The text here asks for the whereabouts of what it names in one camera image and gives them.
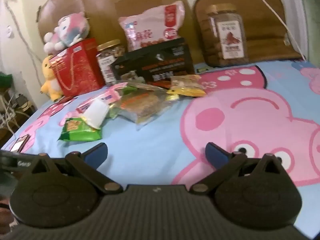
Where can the smartphone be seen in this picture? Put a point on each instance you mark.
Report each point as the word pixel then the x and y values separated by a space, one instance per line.
pixel 20 143

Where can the white small packet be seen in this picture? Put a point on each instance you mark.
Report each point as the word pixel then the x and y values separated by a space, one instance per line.
pixel 96 112

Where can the clear sesame cake packet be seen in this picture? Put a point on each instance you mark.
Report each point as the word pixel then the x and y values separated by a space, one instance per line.
pixel 146 107

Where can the pink snack bag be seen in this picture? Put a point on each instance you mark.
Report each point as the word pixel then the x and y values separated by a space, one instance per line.
pixel 152 25

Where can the brown seat cushion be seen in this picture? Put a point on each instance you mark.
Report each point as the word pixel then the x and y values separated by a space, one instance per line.
pixel 270 25

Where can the pink plush toy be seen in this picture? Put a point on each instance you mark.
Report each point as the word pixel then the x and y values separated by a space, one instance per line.
pixel 67 30

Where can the yellow edged clear snack packet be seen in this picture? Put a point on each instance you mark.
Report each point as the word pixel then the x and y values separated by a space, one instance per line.
pixel 186 87

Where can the pink white strip packet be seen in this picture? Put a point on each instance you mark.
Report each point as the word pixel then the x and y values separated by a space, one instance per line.
pixel 83 106
pixel 112 93

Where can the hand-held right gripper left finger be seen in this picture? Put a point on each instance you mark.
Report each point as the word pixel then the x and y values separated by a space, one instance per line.
pixel 96 155

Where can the small clear nut jar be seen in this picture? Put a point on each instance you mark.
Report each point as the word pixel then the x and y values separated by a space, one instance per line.
pixel 110 60

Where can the green bag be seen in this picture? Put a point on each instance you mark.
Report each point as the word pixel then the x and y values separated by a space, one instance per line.
pixel 5 80

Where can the dark green snack packet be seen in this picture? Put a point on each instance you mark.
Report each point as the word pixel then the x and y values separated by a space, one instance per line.
pixel 80 130

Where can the black cardboard box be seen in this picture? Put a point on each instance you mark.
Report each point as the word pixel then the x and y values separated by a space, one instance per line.
pixel 160 60

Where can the large clear pecan jar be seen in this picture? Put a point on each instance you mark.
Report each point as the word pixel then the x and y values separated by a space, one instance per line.
pixel 225 35

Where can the yellow duck plush toy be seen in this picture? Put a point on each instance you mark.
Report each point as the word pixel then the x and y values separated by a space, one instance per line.
pixel 48 77

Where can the red gift box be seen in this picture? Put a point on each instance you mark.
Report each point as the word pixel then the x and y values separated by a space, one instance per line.
pixel 77 70

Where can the black tape strip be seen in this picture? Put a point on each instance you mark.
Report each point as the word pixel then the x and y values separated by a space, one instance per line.
pixel 39 12

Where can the power strip with chargers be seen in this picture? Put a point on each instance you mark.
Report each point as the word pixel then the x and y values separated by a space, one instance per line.
pixel 12 107

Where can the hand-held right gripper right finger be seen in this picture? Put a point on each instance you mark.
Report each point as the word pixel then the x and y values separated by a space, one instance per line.
pixel 216 153

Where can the cartoon pig printed blanket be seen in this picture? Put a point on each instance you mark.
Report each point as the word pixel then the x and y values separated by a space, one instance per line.
pixel 155 142

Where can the white wall hook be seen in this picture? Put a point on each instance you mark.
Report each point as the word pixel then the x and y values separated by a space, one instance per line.
pixel 10 31

